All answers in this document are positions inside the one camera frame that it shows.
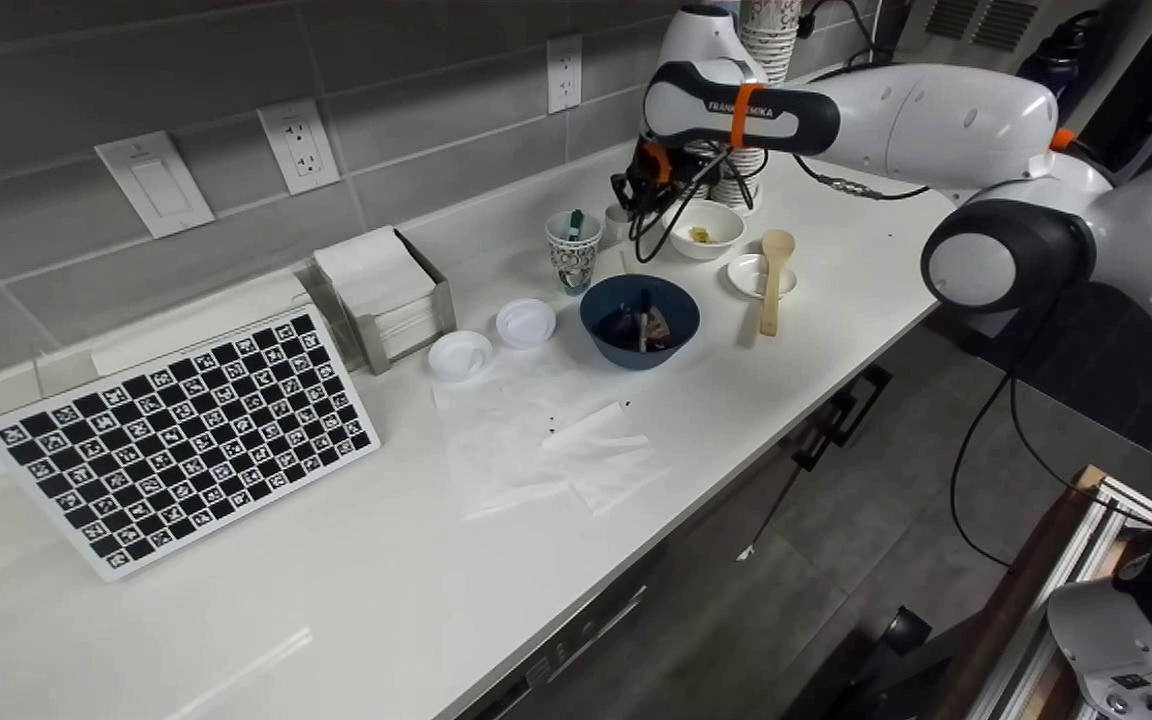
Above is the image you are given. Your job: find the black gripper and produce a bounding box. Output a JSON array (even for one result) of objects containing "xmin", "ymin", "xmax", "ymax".
[{"xmin": 613, "ymin": 131, "xmax": 702, "ymax": 252}]

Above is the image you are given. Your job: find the wooden cooking spoon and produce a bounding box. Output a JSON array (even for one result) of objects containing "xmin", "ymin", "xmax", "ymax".
[{"xmin": 747, "ymin": 227, "xmax": 801, "ymax": 340}]

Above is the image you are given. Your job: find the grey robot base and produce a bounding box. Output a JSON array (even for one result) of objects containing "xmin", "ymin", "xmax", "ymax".
[{"xmin": 1045, "ymin": 531, "xmax": 1152, "ymax": 720}]

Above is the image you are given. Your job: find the dark blue bowl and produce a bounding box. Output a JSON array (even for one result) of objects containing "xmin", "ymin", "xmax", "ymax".
[{"xmin": 577, "ymin": 270, "xmax": 702, "ymax": 372}]

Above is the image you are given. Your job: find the brown sachet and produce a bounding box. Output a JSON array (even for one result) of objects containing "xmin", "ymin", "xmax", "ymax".
[{"xmin": 609, "ymin": 299, "xmax": 680, "ymax": 361}]

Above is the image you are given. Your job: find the round white plastic lid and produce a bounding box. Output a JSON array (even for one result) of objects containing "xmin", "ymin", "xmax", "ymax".
[
  {"xmin": 422, "ymin": 329, "xmax": 495, "ymax": 390},
  {"xmin": 490, "ymin": 294, "xmax": 558, "ymax": 350}
]

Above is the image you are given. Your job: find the clear plastic sheet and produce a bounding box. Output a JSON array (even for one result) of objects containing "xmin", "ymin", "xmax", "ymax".
[{"xmin": 427, "ymin": 357, "xmax": 669, "ymax": 523}]

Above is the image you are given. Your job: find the white napkin box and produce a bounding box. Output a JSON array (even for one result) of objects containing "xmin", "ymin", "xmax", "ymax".
[{"xmin": 306, "ymin": 222, "xmax": 461, "ymax": 377}]

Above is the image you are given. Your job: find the small black floor object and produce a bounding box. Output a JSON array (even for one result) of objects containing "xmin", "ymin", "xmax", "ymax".
[{"xmin": 866, "ymin": 605, "xmax": 935, "ymax": 660}]

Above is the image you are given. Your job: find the black white calibration checkerboard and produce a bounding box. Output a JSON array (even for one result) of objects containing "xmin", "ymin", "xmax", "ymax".
[{"xmin": 0, "ymin": 299, "xmax": 383, "ymax": 584}]

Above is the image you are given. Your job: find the wooden board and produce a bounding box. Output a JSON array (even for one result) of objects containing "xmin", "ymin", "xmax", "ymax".
[{"xmin": 927, "ymin": 458, "xmax": 1120, "ymax": 720}]

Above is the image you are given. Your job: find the white single wall outlet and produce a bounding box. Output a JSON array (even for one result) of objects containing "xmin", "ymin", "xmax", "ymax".
[{"xmin": 538, "ymin": 32, "xmax": 588, "ymax": 114}]

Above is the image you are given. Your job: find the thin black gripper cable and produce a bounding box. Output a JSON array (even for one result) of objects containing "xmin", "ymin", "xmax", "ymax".
[{"xmin": 627, "ymin": 135, "xmax": 932, "ymax": 266}]

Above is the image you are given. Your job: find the white double wall outlet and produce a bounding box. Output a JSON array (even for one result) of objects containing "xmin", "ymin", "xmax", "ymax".
[{"xmin": 252, "ymin": 96, "xmax": 345, "ymax": 201}]

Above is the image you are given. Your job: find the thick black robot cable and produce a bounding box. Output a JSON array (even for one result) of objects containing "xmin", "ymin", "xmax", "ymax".
[{"xmin": 948, "ymin": 372, "xmax": 1073, "ymax": 573}]

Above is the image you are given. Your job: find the aluminium frame rail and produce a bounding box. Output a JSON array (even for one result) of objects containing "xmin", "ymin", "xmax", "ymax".
[{"xmin": 1027, "ymin": 475, "xmax": 1152, "ymax": 610}]

